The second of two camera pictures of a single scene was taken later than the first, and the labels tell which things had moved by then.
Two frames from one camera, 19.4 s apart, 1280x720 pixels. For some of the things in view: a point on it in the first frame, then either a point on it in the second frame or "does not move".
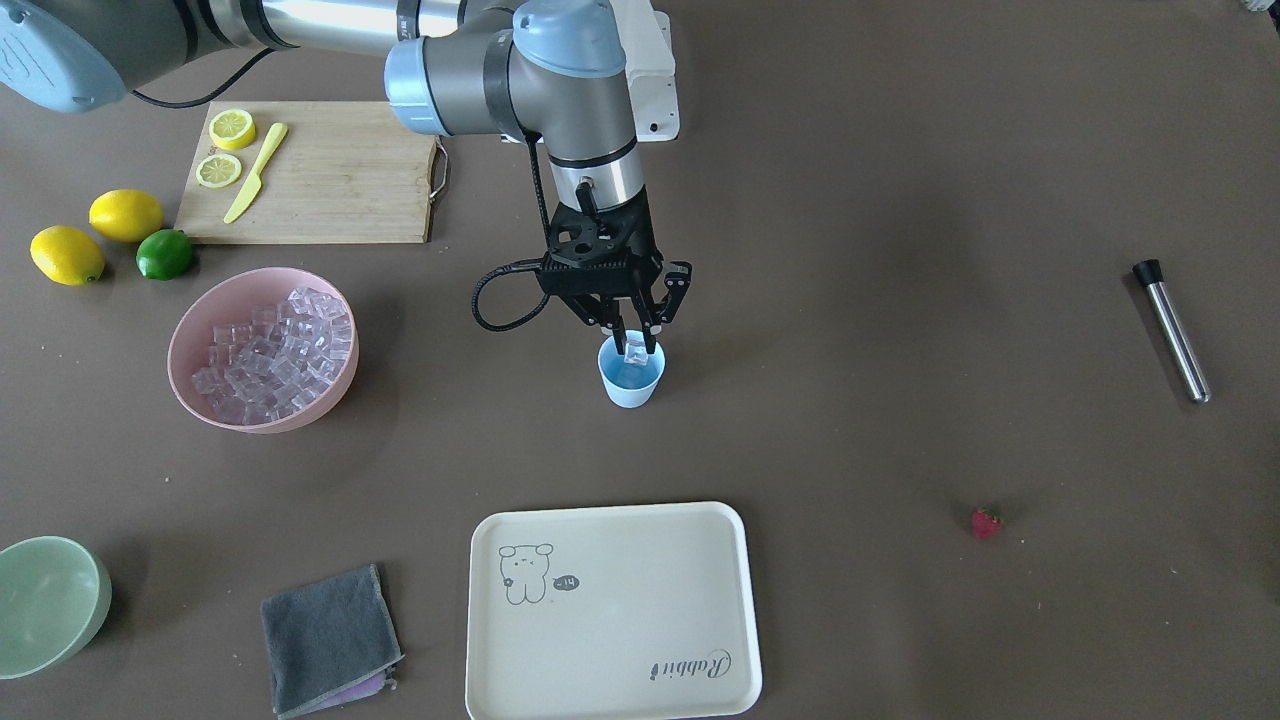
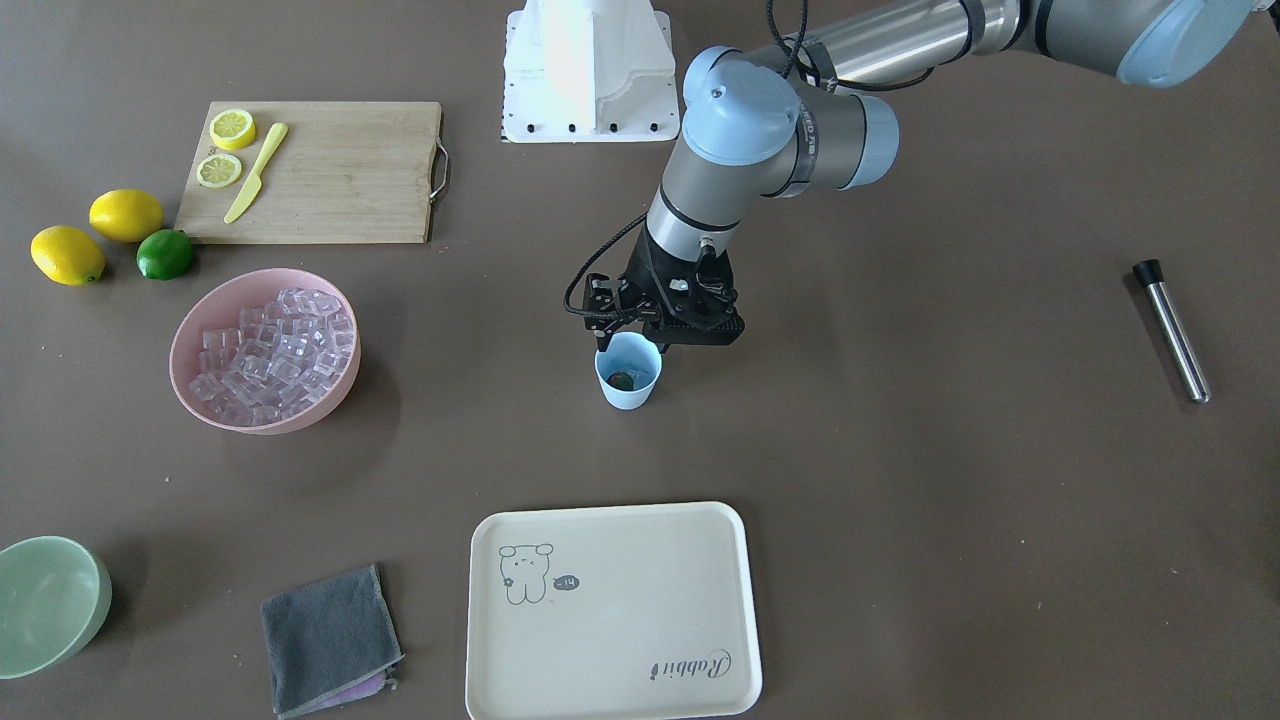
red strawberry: x=986 y=522 -> x=620 y=380
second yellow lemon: x=67 y=256 does not move
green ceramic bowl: x=54 y=594 does not move
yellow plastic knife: x=254 y=182 does not move
